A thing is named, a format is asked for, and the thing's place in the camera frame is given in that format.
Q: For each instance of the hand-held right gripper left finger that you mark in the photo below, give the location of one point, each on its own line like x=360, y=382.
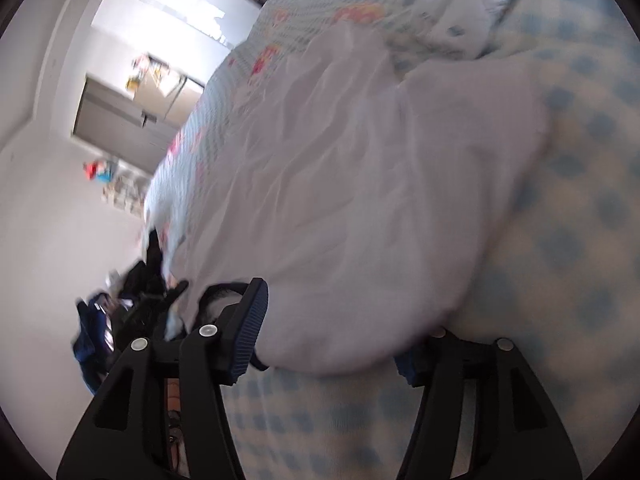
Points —
x=247, y=330

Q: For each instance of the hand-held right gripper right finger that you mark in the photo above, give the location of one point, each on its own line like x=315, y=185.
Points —
x=412, y=367

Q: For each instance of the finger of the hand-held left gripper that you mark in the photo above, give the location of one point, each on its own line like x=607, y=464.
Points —
x=172, y=294

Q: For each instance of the white shirt with navy trim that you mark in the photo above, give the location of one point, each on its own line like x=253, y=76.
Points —
x=350, y=210

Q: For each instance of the white shelf rack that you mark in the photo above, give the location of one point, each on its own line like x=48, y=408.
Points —
x=125, y=194

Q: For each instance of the grey wardrobe cabinet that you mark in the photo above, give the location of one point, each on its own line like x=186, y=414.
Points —
x=115, y=125

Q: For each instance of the beige fridge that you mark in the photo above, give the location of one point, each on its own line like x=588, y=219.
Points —
x=165, y=100

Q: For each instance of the blue checked printed blanket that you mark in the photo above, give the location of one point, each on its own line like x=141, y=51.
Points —
x=575, y=210

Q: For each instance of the white wardrobe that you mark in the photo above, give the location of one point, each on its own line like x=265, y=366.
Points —
x=165, y=5

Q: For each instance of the folded white printed garment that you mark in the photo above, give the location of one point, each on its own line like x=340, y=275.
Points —
x=475, y=5

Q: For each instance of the red and blue wall doll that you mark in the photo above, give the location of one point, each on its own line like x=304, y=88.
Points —
x=99, y=170

